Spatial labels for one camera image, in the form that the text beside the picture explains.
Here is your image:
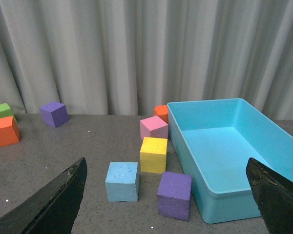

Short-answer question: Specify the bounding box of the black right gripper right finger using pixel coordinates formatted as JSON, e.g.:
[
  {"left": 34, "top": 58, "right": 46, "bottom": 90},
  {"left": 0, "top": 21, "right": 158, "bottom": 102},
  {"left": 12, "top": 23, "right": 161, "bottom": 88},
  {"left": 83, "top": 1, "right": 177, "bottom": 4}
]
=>
[{"left": 246, "top": 157, "right": 293, "bottom": 234}]

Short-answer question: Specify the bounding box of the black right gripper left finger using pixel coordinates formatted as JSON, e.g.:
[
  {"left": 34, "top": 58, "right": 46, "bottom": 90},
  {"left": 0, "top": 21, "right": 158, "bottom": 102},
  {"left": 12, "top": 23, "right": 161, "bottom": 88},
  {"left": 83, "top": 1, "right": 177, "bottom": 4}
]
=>
[{"left": 0, "top": 157, "right": 87, "bottom": 234}]

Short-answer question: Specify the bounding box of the light blue foam block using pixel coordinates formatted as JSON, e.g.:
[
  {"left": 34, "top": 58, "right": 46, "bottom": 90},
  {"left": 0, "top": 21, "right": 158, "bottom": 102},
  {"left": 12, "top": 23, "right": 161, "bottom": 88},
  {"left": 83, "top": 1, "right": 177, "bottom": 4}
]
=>
[{"left": 105, "top": 162, "right": 139, "bottom": 202}]

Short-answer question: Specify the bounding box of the light blue plastic bin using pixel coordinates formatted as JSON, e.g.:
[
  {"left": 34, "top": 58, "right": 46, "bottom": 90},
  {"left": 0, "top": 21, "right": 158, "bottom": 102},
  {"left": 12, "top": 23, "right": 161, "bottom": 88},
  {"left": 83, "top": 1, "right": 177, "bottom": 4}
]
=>
[{"left": 167, "top": 98, "right": 293, "bottom": 224}]

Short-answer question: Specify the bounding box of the purple foam block by curtain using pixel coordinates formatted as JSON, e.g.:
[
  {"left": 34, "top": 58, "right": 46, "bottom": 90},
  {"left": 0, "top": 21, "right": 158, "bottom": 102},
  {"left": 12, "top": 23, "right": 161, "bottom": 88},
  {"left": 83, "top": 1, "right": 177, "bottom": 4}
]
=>
[{"left": 39, "top": 102, "right": 69, "bottom": 128}]

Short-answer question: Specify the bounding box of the purple foam block near bin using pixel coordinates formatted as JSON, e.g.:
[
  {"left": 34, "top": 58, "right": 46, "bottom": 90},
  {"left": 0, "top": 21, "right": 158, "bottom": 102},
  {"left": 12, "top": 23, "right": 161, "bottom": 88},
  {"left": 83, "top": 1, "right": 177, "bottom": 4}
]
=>
[{"left": 157, "top": 172, "right": 192, "bottom": 221}]

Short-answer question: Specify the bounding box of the green foam block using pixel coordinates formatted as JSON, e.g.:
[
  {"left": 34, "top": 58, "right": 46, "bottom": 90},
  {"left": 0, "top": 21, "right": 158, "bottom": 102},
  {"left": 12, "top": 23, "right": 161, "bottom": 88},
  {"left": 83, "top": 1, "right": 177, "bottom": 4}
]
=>
[{"left": 0, "top": 103, "right": 17, "bottom": 123}]

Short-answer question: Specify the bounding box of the yellow foam block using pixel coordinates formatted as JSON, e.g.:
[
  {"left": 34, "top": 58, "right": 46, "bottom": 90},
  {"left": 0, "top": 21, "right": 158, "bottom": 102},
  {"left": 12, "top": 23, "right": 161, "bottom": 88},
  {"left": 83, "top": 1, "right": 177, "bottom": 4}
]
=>
[{"left": 140, "top": 137, "right": 168, "bottom": 174}]

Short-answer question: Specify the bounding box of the pink foam block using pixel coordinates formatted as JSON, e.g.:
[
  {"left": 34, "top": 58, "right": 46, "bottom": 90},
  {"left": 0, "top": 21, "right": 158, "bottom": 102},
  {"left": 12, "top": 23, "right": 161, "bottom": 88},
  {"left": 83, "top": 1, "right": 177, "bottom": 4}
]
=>
[{"left": 140, "top": 116, "right": 168, "bottom": 140}]

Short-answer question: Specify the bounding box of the orange foam block behind bin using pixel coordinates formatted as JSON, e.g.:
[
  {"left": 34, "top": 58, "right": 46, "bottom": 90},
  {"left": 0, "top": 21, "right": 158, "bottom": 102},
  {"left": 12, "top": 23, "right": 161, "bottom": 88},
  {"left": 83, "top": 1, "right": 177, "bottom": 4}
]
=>
[{"left": 153, "top": 105, "right": 168, "bottom": 123}]

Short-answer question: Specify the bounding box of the grey pleated curtain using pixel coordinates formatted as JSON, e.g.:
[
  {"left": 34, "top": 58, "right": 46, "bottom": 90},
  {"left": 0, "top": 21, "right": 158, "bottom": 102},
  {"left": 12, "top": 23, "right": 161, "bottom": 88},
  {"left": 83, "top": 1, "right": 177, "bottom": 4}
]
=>
[{"left": 0, "top": 0, "right": 293, "bottom": 120}]

